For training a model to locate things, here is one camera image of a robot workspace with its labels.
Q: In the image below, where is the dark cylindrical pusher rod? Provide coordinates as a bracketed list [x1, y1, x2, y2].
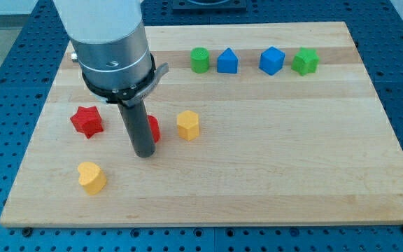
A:
[118, 101, 155, 158]

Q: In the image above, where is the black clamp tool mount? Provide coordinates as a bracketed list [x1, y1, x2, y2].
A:
[82, 54, 169, 107]

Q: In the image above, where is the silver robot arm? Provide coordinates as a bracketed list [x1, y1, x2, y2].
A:
[53, 0, 169, 158]

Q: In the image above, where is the yellow hexagon block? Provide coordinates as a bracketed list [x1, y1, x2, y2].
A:
[177, 111, 199, 141]

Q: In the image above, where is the yellow heart block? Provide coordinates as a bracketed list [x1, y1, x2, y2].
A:
[78, 162, 107, 195]

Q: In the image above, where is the red rounded block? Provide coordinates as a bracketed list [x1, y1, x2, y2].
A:
[148, 115, 161, 143]

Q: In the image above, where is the red star block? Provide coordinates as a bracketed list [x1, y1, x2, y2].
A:
[70, 106, 104, 139]

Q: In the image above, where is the green cylinder block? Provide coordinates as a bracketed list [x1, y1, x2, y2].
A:
[190, 47, 210, 74]

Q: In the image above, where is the blue triangle-top block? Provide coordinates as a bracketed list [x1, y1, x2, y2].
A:
[217, 48, 239, 74]

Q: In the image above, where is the wooden board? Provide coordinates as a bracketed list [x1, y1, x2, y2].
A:
[0, 22, 403, 228]

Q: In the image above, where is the blue cube block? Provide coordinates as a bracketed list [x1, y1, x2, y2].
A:
[259, 46, 285, 76]

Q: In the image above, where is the green star block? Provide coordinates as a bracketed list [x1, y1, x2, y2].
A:
[291, 47, 320, 76]

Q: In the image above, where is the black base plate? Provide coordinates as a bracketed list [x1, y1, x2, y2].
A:
[170, 0, 247, 11]

